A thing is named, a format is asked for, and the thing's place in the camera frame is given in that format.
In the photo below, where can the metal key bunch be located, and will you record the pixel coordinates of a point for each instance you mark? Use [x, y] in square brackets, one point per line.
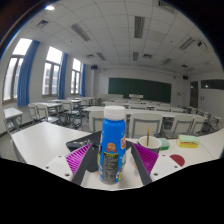
[80, 143]

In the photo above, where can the blue drink bottle white cap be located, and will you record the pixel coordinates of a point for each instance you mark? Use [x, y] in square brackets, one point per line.
[112, 146]

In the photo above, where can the yellow sponge with green top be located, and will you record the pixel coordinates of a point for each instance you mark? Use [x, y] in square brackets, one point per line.
[187, 142]

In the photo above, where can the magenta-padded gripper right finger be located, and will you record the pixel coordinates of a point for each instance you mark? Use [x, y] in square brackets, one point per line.
[146, 157]

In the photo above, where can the group of white desks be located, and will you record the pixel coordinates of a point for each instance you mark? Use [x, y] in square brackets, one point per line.
[100, 109]

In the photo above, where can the dark blue mug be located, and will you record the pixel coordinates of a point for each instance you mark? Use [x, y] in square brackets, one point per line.
[154, 147]

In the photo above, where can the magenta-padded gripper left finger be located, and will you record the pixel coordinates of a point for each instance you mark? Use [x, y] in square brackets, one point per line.
[78, 158]

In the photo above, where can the black wall speaker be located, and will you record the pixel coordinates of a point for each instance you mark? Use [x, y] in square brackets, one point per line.
[185, 77]
[94, 67]

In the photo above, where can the dark classroom door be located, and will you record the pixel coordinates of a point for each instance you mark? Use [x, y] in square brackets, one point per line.
[194, 95]

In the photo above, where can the dark green chalkboard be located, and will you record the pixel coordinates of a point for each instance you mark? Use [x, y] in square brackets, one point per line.
[140, 90]

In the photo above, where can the wooden stir stick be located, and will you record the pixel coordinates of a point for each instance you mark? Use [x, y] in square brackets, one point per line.
[148, 135]

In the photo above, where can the dark wall window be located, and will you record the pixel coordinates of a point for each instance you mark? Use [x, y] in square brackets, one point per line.
[213, 84]

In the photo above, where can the group of ceiling lights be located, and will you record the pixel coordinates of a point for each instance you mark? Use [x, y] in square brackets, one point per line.
[139, 26]

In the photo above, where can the group of white chairs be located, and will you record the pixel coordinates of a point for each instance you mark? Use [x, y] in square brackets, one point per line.
[145, 124]

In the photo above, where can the bright classroom window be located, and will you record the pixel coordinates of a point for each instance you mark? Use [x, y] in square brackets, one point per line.
[75, 77]
[50, 75]
[11, 73]

